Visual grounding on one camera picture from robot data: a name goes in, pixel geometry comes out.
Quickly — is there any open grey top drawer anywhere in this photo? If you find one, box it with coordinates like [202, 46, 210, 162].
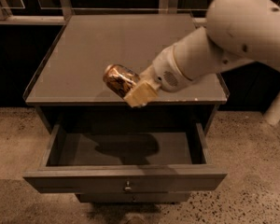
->
[23, 125, 226, 194]

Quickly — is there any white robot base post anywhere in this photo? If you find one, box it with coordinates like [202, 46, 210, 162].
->
[263, 92, 280, 125]

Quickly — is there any metal top drawer knob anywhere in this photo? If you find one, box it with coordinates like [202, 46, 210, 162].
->
[123, 181, 132, 192]

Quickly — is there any grey lower drawer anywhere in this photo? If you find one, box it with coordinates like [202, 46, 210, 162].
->
[77, 192, 189, 203]

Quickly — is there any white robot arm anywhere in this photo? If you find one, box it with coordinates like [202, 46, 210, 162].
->
[124, 0, 280, 107]

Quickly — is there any metal railing frame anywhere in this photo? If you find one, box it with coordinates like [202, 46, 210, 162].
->
[0, 0, 280, 28]

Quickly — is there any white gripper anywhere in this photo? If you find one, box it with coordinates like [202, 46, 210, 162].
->
[124, 46, 193, 107]

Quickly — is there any grey drawer cabinet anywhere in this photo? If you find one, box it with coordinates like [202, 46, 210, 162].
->
[22, 13, 231, 204]

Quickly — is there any orange soda can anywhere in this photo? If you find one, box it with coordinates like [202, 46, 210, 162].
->
[103, 64, 140, 98]

